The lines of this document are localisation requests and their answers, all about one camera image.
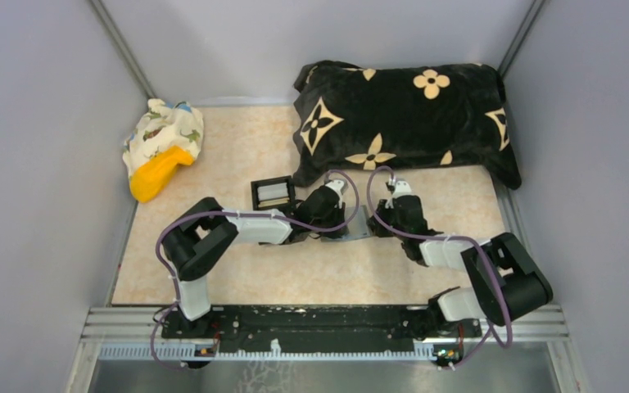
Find grey card holder wallet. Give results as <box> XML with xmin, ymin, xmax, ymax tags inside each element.
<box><xmin>319</xmin><ymin>205</ymin><xmax>373</xmax><ymax>242</ymax></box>

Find black compartment tray box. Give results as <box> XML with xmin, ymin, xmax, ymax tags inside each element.
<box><xmin>251</xmin><ymin>175</ymin><xmax>296</xmax><ymax>210</ymax></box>

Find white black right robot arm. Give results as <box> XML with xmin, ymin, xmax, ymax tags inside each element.
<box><xmin>368</xmin><ymin>195</ymin><xmax>553</xmax><ymax>337</ymax></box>

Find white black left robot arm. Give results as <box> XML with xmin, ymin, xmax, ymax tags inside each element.
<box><xmin>155</xmin><ymin>178</ymin><xmax>347</xmax><ymax>339</ymax></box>

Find black floral pillow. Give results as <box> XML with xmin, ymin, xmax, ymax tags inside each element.
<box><xmin>293</xmin><ymin>61</ymin><xmax>522</xmax><ymax>190</ymax></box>

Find yellow cloth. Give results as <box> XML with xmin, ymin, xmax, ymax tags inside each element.
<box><xmin>129</xmin><ymin>147</ymin><xmax>196</xmax><ymax>203</ymax></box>

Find dinosaur print cloth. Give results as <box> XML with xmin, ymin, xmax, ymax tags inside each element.
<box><xmin>122</xmin><ymin>98</ymin><xmax>205</xmax><ymax>176</ymax></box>

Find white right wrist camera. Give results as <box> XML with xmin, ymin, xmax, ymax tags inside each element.
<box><xmin>386</xmin><ymin>178</ymin><xmax>413</xmax><ymax>199</ymax></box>

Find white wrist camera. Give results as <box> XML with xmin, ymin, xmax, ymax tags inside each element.
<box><xmin>386</xmin><ymin>178</ymin><xmax>413</xmax><ymax>199</ymax></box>
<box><xmin>324</xmin><ymin>178</ymin><xmax>348</xmax><ymax>208</ymax></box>

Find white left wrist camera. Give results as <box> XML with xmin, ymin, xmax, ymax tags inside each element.
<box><xmin>324</xmin><ymin>178</ymin><xmax>348</xmax><ymax>208</ymax></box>

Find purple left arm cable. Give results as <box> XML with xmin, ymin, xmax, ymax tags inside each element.
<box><xmin>149</xmin><ymin>169</ymin><xmax>360</xmax><ymax>373</ymax></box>

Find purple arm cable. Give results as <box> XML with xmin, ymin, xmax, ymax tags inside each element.
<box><xmin>366</xmin><ymin>165</ymin><xmax>514</xmax><ymax>370</ymax></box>
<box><xmin>149</xmin><ymin>169</ymin><xmax>360</xmax><ymax>373</ymax></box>

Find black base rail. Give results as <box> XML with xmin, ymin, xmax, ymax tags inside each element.
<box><xmin>161</xmin><ymin>305</ymin><xmax>482</xmax><ymax>354</ymax></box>

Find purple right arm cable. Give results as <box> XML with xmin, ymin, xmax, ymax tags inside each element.
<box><xmin>366</xmin><ymin>165</ymin><xmax>514</xmax><ymax>370</ymax></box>

